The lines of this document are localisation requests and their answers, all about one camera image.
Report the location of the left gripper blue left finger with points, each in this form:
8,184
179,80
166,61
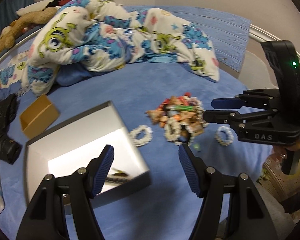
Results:
100,168

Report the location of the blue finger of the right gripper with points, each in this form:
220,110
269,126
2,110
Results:
218,117
227,103

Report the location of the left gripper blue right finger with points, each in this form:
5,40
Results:
194,169

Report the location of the light blue crochet scrunchie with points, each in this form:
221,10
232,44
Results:
224,136

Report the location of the small green hair clip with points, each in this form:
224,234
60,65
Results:
197,147

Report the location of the black cream lace scrunchie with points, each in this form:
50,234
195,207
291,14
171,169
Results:
178,132

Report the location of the person right hand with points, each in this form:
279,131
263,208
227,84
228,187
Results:
279,150

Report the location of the green snack stick packet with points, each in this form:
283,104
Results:
179,108

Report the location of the dark open shoe box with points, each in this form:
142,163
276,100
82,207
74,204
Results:
71,145

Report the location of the white lace scrunchie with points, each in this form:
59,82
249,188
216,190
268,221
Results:
141,136

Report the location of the small brown cardboard box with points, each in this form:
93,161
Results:
38,116

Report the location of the black puffer jacket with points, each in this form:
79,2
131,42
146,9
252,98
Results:
9,148

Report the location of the monster cartoon comforter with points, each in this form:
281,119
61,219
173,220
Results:
103,37

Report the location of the brown teddy bear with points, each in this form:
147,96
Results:
14,30

